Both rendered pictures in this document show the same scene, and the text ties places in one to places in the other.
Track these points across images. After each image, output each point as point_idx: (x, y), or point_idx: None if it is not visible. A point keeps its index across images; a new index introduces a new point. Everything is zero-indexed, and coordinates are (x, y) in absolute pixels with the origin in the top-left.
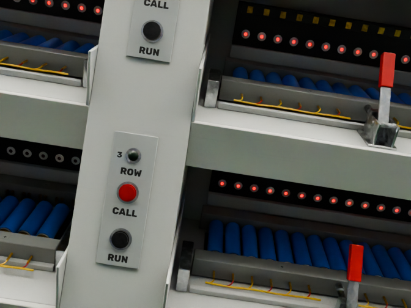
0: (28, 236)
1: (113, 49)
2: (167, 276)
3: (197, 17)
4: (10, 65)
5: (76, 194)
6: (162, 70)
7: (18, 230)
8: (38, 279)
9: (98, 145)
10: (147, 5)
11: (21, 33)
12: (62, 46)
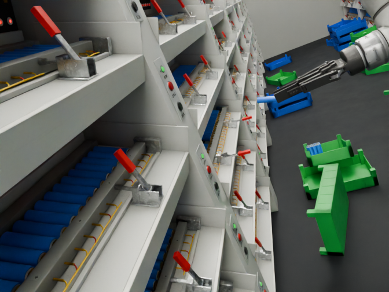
0: (222, 110)
1: (219, 54)
2: (239, 93)
3: (217, 42)
4: (205, 71)
5: (231, 87)
6: (221, 55)
7: (217, 113)
8: (231, 114)
9: (227, 76)
10: (216, 42)
11: (176, 69)
12: (189, 66)
